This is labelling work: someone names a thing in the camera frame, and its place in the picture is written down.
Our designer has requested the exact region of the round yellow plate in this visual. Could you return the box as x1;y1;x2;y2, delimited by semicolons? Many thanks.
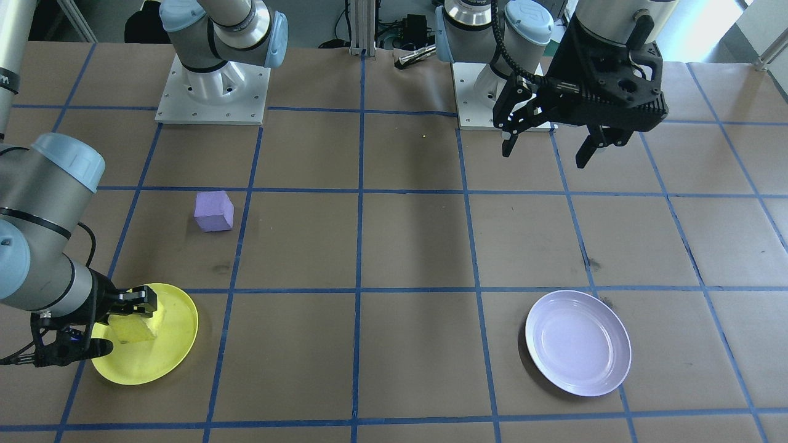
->
90;282;199;386

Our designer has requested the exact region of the upright aluminium frame post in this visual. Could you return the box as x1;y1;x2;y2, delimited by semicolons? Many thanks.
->
350;0;378;58

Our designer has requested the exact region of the small black box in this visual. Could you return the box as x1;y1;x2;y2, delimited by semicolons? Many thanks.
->
400;14;430;42

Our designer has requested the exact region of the silver metal connector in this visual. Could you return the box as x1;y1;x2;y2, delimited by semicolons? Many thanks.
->
396;44;439;70

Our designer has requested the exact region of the black bag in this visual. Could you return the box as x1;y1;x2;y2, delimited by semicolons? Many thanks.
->
123;0;164;44

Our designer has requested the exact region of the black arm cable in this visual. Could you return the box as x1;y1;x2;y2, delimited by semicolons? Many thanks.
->
491;0;549;87
75;220;98;269

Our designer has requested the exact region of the round purple plate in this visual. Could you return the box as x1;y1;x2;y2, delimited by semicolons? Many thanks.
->
525;290;632;397

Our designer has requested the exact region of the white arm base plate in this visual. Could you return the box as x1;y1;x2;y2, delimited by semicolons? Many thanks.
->
451;60;557;132
155;52;272;126

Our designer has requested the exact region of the purple foam block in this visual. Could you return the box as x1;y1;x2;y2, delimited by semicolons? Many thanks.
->
194;191;235;233

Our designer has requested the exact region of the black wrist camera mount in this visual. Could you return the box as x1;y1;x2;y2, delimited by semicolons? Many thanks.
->
30;311;116;369
557;11;664;93

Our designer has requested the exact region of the yellow foam block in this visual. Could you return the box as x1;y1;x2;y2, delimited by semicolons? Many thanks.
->
108;308;167;345

